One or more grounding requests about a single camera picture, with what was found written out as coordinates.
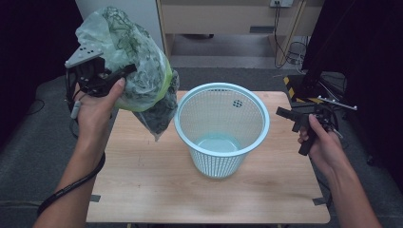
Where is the black stand base striped edge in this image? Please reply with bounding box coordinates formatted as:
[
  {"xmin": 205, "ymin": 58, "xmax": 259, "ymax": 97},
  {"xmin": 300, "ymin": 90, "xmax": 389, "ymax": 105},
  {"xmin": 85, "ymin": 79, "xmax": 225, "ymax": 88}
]
[{"xmin": 283, "ymin": 74, "xmax": 325, "ymax": 105}]

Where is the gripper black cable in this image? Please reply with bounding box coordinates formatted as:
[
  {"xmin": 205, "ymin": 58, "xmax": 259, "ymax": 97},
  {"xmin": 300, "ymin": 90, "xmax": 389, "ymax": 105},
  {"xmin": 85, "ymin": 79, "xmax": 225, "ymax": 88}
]
[
  {"xmin": 37, "ymin": 67, "xmax": 107, "ymax": 218},
  {"xmin": 326, "ymin": 104, "xmax": 346, "ymax": 141}
]

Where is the light wooden desk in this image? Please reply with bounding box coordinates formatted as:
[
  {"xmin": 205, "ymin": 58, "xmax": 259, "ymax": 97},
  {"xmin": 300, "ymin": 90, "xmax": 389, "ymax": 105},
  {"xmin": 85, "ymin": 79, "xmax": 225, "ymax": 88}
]
[{"xmin": 156, "ymin": 0, "xmax": 326, "ymax": 67}]

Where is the light blue mesh trash can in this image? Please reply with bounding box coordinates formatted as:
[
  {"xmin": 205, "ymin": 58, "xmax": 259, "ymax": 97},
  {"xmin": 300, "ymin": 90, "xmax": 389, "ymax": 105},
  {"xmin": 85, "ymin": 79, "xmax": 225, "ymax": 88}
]
[{"xmin": 173, "ymin": 82, "xmax": 271, "ymax": 181}]

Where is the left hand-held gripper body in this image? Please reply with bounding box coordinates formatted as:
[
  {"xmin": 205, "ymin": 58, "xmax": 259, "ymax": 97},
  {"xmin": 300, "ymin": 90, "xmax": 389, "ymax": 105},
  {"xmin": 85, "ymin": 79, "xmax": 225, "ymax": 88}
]
[{"xmin": 65, "ymin": 44, "xmax": 115, "ymax": 98}]

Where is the person's right hand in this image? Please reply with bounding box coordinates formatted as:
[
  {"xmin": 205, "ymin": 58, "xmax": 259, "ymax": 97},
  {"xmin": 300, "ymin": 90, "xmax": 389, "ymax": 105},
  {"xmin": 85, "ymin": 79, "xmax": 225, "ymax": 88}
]
[{"xmin": 297, "ymin": 113, "xmax": 350, "ymax": 177}]

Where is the person's left hand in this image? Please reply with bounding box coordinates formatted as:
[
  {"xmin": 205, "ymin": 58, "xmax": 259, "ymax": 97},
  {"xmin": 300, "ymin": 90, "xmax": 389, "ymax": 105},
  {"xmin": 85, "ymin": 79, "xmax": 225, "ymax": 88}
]
[{"xmin": 73, "ymin": 78, "xmax": 126, "ymax": 141}]

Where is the dark waste inside bag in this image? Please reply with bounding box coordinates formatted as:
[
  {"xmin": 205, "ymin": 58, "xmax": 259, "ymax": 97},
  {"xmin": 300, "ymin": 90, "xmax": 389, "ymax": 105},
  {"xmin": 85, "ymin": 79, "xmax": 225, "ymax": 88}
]
[{"xmin": 134, "ymin": 72, "xmax": 181, "ymax": 142}]

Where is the bundle of pale cables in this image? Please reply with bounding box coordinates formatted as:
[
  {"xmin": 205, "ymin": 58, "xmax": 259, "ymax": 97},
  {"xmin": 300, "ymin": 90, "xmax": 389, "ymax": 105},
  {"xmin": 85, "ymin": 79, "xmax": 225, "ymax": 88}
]
[{"xmin": 286, "ymin": 36, "xmax": 310, "ymax": 76}]

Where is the black hanging power cable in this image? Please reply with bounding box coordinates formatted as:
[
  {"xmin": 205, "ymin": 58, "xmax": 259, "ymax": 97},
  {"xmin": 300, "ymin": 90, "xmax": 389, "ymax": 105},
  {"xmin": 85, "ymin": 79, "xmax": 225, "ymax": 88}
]
[{"xmin": 273, "ymin": 1, "xmax": 306, "ymax": 69}]

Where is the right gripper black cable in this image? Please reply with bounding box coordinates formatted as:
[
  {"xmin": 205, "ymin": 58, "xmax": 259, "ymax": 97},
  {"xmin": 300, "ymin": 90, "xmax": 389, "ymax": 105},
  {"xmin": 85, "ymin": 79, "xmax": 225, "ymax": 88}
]
[{"xmin": 326, "ymin": 104, "xmax": 346, "ymax": 141}]

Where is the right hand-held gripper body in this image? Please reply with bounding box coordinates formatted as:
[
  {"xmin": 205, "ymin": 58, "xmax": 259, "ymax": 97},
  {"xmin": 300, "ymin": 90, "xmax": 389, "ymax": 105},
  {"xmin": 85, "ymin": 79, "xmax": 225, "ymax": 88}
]
[{"xmin": 297, "ymin": 95, "xmax": 358, "ymax": 157}]

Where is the black floor cable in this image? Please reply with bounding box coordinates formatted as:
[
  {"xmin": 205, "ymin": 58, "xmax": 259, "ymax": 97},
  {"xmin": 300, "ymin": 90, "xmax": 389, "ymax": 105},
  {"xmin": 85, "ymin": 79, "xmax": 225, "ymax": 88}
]
[{"xmin": 27, "ymin": 99, "xmax": 46, "ymax": 117}]

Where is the white wall socket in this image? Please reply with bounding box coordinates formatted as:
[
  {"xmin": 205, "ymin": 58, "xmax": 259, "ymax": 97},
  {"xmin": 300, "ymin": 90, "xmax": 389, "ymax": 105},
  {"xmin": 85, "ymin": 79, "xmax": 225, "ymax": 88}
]
[{"xmin": 269, "ymin": 0, "xmax": 295, "ymax": 8}]

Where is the clear green-printed plastic bag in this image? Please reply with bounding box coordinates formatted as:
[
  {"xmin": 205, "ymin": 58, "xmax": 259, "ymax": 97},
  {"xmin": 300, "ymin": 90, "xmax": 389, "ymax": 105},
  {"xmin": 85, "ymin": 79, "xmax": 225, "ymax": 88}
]
[{"xmin": 75, "ymin": 6, "xmax": 181, "ymax": 143}]

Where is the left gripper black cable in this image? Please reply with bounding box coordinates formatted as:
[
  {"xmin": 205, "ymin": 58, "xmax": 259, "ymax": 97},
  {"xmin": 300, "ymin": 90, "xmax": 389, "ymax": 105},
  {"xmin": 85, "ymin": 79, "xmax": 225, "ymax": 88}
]
[{"xmin": 37, "ymin": 67, "xmax": 107, "ymax": 218}]

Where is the dark curtain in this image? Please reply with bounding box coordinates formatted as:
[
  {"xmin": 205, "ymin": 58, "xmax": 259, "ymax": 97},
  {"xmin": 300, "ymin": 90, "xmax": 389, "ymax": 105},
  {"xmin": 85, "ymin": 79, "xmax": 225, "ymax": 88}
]
[
  {"xmin": 302, "ymin": 0, "xmax": 403, "ymax": 194},
  {"xmin": 0, "ymin": 0, "xmax": 84, "ymax": 150}
]

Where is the black metal stand post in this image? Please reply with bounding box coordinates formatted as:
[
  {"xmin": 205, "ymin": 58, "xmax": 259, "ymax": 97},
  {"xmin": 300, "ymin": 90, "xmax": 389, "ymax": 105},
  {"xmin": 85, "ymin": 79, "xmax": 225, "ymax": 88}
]
[{"xmin": 300, "ymin": 0, "xmax": 359, "ymax": 91}]

